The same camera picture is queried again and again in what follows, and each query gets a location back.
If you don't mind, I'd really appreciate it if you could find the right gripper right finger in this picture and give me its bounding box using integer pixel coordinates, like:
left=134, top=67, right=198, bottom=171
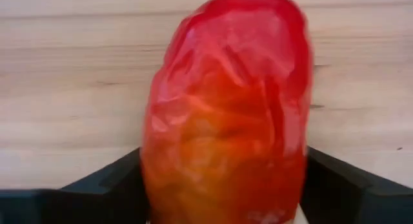
left=299, top=146, right=413, bottom=224

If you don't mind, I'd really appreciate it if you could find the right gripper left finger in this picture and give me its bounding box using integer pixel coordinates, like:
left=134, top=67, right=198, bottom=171
left=0, top=147, right=151, bottom=224

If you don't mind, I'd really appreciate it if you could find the red orange mango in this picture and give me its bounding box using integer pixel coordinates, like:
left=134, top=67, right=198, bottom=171
left=141, top=0, right=314, bottom=224

